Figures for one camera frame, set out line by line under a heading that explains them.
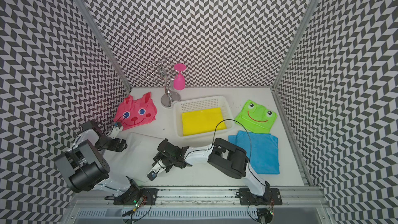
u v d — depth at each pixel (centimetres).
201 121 99
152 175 67
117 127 81
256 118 102
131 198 67
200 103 102
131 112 104
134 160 85
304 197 76
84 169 45
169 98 110
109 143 74
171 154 67
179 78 99
